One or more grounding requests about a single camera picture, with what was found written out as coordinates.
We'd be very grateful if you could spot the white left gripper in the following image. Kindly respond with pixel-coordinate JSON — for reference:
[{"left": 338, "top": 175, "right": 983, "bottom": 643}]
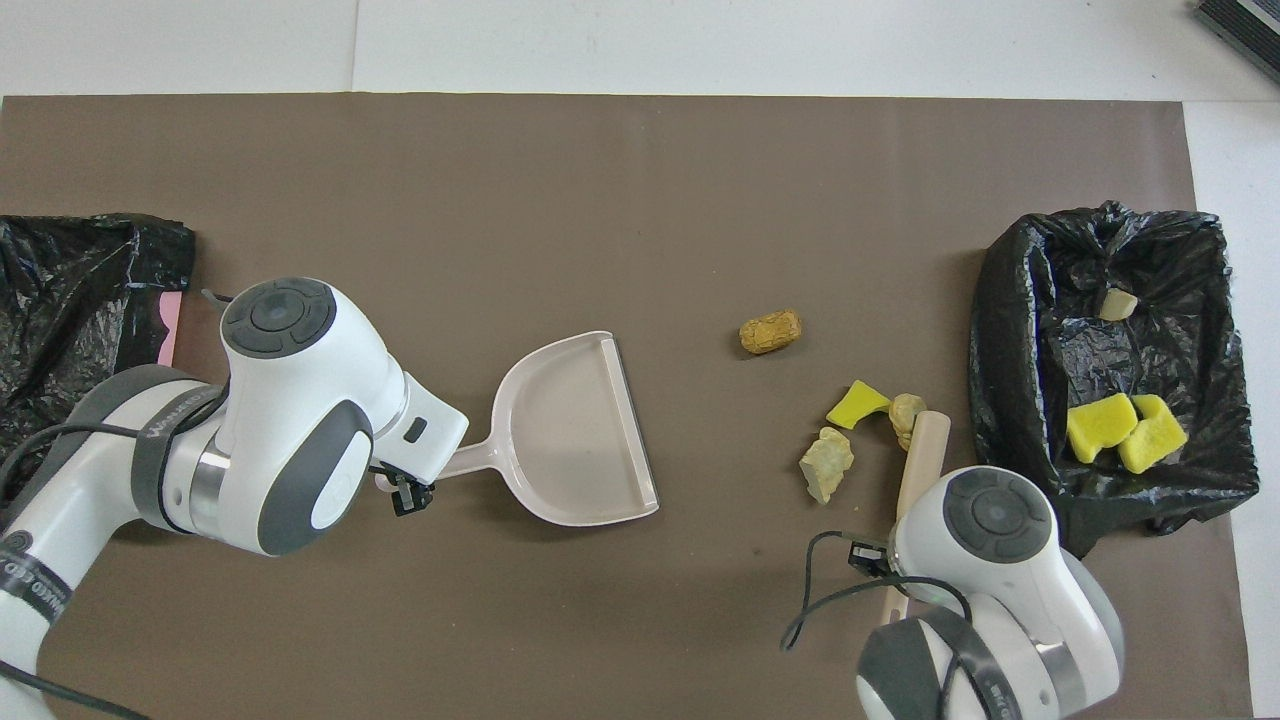
[{"left": 372, "top": 372, "right": 469, "bottom": 518}]

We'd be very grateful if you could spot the beige hand brush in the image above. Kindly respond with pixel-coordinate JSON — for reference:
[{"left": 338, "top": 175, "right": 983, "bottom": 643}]
[{"left": 882, "top": 410, "right": 953, "bottom": 626}]

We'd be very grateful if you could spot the beige plastic dustpan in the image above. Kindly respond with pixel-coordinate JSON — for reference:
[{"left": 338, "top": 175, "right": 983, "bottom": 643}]
[{"left": 375, "top": 331, "right": 661, "bottom": 527}]

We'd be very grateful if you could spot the brown sponge chunk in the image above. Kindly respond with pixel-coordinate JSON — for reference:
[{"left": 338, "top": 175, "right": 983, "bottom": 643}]
[{"left": 739, "top": 309, "right": 804, "bottom": 356}]

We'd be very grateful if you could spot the green and yellow sponge piece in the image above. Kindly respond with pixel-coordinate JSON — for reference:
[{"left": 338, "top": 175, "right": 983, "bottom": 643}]
[
  {"left": 1117, "top": 394, "right": 1189, "bottom": 475},
  {"left": 1065, "top": 393, "right": 1139, "bottom": 464}
]

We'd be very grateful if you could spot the black bag lined pink bin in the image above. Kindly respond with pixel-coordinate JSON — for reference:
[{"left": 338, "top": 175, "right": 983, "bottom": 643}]
[{"left": 0, "top": 212, "right": 197, "bottom": 501}]

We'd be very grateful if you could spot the brown table mat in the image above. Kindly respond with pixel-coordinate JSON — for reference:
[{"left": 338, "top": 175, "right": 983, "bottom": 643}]
[{"left": 0, "top": 94, "right": 1254, "bottom": 720}]

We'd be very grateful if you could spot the dark ribbed device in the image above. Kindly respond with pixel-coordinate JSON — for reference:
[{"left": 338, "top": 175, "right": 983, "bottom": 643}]
[{"left": 1195, "top": 0, "right": 1280, "bottom": 85}]

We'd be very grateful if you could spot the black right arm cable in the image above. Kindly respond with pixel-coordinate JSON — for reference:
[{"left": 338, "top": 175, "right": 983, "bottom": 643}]
[{"left": 780, "top": 530, "right": 976, "bottom": 720}]

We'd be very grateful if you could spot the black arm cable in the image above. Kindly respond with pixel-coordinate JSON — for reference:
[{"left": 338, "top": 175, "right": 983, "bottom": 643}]
[
  {"left": 0, "top": 290, "right": 236, "bottom": 720},
  {"left": 780, "top": 530, "right": 976, "bottom": 720}
]

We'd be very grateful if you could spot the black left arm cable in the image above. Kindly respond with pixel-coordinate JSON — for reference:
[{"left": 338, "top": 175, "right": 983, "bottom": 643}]
[{"left": 0, "top": 290, "right": 236, "bottom": 720}]

